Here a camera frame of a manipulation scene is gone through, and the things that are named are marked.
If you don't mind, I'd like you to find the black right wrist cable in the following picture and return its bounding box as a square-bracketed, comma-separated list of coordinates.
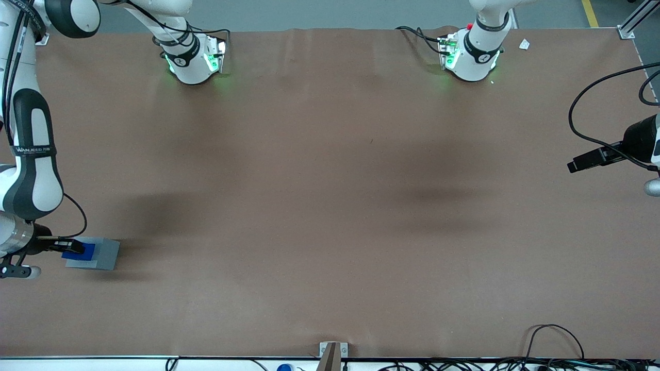
[2, 0, 88, 241]

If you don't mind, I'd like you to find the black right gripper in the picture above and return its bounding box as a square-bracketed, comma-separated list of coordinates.
[23, 223, 86, 256]

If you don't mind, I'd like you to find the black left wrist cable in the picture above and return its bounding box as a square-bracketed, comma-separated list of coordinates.
[568, 62, 660, 171]

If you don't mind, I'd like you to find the blue plastic part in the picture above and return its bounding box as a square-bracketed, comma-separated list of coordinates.
[61, 242, 96, 260]

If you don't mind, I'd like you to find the black cable loop on mat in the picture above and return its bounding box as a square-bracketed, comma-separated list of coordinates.
[522, 324, 585, 361]

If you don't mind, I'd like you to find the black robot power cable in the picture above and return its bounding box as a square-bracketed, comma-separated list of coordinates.
[395, 25, 450, 55]
[126, 0, 231, 52]

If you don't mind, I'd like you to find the gray square base block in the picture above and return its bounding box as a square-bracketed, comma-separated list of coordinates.
[65, 236, 121, 271]

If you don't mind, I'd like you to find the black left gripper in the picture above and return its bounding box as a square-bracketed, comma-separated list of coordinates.
[567, 114, 658, 174]

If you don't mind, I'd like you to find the brown table cover mat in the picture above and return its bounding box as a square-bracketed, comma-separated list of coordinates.
[0, 26, 660, 359]

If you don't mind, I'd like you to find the short black looped cable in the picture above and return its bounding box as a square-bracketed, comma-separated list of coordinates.
[638, 69, 660, 107]

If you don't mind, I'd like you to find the black cable bundle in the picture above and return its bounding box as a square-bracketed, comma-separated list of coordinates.
[379, 358, 660, 371]

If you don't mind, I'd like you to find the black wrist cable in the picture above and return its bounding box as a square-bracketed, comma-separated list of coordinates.
[568, 62, 660, 171]
[2, 0, 88, 241]

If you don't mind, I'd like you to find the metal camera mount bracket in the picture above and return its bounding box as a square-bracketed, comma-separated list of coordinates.
[319, 341, 349, 371]

